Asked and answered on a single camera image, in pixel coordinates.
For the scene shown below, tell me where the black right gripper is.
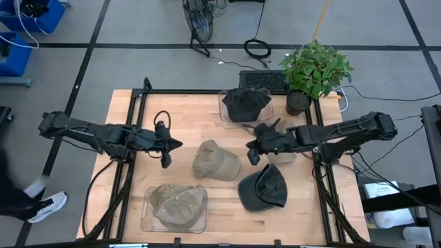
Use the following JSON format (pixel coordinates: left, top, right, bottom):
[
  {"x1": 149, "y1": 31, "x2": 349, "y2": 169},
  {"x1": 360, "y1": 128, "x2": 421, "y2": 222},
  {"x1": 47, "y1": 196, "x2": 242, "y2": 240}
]
[{"x1": 246, "y1": 118, "x2": 298, "y2": 166}]

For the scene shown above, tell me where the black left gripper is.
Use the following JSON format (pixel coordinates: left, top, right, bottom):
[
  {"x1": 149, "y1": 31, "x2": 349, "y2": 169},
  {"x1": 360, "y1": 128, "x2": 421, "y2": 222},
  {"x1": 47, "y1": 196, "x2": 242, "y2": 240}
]
[{"x1": 146, "y1": 120, "x2": 183, "y2": 169}]

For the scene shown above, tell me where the black baseball cap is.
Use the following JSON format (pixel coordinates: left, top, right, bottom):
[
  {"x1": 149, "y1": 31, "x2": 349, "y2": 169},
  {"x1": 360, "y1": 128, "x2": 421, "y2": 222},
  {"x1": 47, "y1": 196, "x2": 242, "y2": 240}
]
[
  {"x1": 221, "y1": 87, "x2": 273, "y2": 123},
  {"x1": 236, "y1": 163, "x2": 289, "y2": 213}
]

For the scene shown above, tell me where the clear plastic bin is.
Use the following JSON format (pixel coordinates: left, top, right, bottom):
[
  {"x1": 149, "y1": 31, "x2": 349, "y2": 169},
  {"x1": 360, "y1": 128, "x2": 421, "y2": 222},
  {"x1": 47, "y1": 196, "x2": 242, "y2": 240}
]
[
  {"x1": 140, "y1": 185, "x2": 209, "y2": 235},
  {"x1": 218, "y1": 88, "x2": 276, "y2": 130}
]

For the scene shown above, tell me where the black plant pot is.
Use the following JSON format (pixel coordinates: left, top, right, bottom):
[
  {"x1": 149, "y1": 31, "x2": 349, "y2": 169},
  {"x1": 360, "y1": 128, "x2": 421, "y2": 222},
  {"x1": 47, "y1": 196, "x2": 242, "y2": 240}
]
[{"x1": 285, "y1": 89, "x2": 313, "y2": 117}]

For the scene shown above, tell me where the green leafy plant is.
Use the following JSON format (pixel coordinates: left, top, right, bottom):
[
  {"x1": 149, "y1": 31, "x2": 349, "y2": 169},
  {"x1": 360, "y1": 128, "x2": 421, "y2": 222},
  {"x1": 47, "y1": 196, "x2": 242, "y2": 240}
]
[{"x1": 278, "y1": 39, "x2": 356, "y2": 101}]

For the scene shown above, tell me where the black floor fan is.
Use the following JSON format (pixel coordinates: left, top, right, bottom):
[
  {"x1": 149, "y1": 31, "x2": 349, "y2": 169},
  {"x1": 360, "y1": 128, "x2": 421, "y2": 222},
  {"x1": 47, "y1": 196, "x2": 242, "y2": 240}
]
[{"x1": 181, "y1": 0, "x2": 216, "y2": 58}]

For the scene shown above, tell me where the white paper box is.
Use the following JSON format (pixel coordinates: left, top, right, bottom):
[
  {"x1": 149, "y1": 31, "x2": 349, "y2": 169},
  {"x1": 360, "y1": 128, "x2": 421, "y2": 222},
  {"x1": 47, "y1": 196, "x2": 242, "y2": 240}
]
[{"x1": 364, "y1": 180, "x2": 416, "y2": 229}]

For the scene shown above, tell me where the black and white sneaker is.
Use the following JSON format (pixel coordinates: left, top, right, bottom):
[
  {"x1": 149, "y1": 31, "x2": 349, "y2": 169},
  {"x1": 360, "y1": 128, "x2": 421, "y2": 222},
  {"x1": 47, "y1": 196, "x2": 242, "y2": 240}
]
[{"x1": 0, "y1": 147, "x2": 68, "y2": 225}]

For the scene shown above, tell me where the black shelf beam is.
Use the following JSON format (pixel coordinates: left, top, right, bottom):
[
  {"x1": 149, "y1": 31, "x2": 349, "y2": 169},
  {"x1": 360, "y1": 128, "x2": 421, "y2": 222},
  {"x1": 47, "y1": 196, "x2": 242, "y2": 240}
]
[{"x1": 361, "y1": 184, "x2": 441, "y2": 215}]

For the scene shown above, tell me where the grey cart base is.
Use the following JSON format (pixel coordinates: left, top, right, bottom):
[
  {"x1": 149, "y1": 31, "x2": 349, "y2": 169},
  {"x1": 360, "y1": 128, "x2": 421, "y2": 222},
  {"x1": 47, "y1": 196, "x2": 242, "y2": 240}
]
[{"x1": 0, "y1": 76, "x2": 33, "y2": 88}]

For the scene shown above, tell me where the black side cart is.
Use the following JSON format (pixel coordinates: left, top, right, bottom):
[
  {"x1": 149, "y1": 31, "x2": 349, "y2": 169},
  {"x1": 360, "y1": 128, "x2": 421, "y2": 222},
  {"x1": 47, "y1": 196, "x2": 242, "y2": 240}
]
[{"x1": 420, "y1": 104, "x2": 441, "y2": 248}]

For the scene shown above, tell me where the blue storage bin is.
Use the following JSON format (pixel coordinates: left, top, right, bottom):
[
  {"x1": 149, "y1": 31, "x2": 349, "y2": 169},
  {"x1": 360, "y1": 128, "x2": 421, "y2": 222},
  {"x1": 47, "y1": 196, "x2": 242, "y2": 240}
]
[
  {"x1": 0, "y1": 0, "x2": 66, "y2": 34},
  {"x1": 0, "y1": 31, "x2": 34, "y2": 78}
]

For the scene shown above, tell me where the black metal table frame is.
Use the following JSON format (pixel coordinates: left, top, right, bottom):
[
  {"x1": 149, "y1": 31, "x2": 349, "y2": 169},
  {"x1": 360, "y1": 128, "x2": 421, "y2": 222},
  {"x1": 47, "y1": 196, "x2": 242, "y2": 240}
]
[{"x1": 76, "y1": 76, "x2": 371, "y2": 248}]

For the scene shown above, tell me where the thin grey floor cable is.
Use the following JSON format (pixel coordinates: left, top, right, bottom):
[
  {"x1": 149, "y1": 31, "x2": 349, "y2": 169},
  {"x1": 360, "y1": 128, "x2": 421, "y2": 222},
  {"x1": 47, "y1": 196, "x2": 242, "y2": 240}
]
[{"x1": 209, "y1": 56, "x2": 267, "y2": 71}]

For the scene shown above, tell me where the white cable with orange plug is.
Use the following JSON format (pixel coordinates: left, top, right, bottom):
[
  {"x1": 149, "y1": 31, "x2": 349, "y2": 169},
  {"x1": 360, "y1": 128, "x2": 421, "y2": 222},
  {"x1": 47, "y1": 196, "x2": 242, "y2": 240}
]
[{"x1": 335, "y1": 85, "x2": 350, "y2": 114}]

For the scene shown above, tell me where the coiled black cable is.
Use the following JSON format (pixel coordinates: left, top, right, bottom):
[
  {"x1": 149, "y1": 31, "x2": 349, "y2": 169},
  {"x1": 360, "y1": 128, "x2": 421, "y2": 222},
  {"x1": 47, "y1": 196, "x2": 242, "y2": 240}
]
[{"x1": 243, "y1": 0, "x2": 273, "y2": 70}]

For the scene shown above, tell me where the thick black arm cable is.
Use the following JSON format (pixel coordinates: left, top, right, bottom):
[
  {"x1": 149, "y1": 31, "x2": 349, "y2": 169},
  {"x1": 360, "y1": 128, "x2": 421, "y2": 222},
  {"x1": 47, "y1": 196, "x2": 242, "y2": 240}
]
[{"x1": 81, "y1": 158, "x2": 118, "y2": 238}]

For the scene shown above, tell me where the yellow cable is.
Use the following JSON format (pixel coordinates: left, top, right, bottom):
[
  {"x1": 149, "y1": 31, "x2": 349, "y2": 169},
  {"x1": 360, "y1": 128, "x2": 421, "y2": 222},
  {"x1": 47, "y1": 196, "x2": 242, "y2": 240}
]
[{"x1": 311, "y1": 0, "x2": 331, "y2": 45}]

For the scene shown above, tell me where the long black floor cable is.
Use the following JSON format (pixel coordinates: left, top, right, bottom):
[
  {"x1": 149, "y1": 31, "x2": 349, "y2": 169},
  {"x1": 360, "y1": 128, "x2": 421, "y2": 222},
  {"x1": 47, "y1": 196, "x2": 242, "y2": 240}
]
[{"x1": 340, "y1": 83, "x2": 441, "y2": 103}]

